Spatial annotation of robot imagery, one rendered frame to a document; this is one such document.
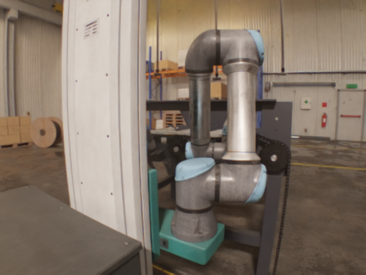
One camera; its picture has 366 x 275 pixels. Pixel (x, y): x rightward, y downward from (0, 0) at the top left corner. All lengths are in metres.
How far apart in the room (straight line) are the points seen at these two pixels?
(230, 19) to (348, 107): 6.81
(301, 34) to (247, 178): 10.41
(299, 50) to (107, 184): 10.36
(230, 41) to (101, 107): 0.41
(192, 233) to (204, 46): 0.55
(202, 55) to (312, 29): 10.39
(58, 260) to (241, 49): 0.66
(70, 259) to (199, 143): 0.56
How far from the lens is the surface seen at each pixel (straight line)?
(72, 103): 0.73
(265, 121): 1.23
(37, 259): 0.46
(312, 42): 10.78
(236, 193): 0.60
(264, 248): 1.46
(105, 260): 0.42
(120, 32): 0.58
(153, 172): 0.60
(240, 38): 0.67
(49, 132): 7.56
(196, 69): 0.68
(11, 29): 11.75
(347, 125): 10.55
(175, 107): 1.44
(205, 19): 12.02
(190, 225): 0.64
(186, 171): 0.58
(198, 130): 0.75
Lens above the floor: 1.10
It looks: 7 degrees down
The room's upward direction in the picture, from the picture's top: straight up
